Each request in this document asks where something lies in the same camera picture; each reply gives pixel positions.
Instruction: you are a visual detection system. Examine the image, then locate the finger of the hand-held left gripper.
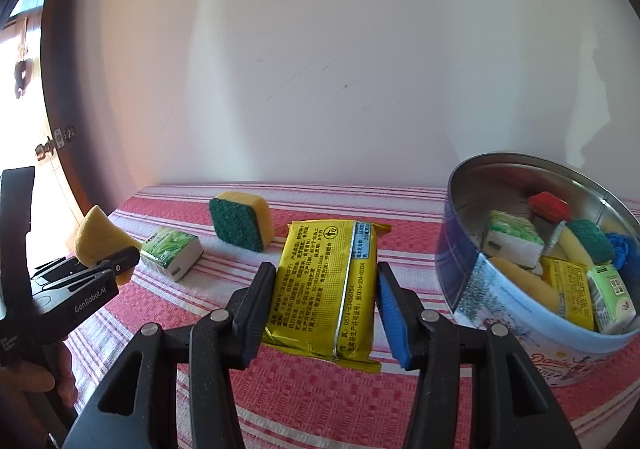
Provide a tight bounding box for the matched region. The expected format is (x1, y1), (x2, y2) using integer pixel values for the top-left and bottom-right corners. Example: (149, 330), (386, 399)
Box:
(31, 256), (89, 287)
(60, 245), (141, 288)

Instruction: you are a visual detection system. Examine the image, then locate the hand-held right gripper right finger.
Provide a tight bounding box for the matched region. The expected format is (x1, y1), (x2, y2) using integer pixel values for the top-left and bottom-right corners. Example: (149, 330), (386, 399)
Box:
(376, 261), (583, 449)

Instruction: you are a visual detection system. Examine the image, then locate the blue mesh scrubber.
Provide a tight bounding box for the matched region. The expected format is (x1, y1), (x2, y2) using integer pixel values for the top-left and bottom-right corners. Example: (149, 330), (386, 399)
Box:
(602, 231), (640, 276)

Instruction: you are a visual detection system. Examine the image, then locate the yellow snack packet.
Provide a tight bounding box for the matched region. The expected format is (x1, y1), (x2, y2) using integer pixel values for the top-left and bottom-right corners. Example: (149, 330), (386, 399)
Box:
(261, 220), (394, 374)
(539, 256), (599, 331)

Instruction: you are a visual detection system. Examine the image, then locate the red white striped tablecloth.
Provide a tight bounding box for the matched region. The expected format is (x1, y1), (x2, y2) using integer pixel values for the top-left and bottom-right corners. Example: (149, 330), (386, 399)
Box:
(65, 183), (640, 449)

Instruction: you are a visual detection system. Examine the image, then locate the plain yellow sponge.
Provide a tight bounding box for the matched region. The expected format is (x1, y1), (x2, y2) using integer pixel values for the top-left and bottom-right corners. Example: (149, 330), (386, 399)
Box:
(487, 256), (561, 313)
(75, 205), (142, 286)

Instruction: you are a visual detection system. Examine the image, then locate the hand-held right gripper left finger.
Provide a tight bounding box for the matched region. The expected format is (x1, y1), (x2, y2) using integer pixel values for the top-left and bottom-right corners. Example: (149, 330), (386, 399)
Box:
(62, 261), (277, 449)

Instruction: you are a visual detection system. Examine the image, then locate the dark hanging ornament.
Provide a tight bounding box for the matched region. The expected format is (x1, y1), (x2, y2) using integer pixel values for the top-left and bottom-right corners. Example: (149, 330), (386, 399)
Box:
(12, 24), (34, 100)

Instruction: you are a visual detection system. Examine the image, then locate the red scrub sponge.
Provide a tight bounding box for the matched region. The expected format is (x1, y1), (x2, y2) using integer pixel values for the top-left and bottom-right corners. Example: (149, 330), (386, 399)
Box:
(528, 192), (573, 226)

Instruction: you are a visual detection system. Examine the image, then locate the person's left hand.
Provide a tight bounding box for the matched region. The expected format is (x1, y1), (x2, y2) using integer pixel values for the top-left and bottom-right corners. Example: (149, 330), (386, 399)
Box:
(0, 339), (77, 411)

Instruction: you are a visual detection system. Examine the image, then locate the yellow green scrub sponge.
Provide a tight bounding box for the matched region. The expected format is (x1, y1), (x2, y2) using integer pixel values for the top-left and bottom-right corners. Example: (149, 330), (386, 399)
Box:
(208, 192), (275, 254)
(557, 219), (616, 276)

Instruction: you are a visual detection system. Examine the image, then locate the round metal tin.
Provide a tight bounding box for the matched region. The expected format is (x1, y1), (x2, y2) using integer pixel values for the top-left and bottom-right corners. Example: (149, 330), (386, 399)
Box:
(435, 152), (640, 388)

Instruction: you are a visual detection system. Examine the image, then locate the green tissue pack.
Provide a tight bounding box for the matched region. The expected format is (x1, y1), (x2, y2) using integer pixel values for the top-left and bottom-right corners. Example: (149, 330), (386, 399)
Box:
(586, 265), (637, 335)
(481, 210), (546, 266)
(140, 226), (205, 283)

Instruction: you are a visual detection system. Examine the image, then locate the metal door handle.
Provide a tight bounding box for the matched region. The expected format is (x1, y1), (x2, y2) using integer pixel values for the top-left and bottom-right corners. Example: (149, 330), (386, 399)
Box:
(34, 126), (76, 161)

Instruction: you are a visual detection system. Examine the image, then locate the brown wooden door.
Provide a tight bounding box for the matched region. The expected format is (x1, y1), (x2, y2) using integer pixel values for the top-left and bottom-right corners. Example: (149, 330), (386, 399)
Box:
(39, 0), (86, 230)

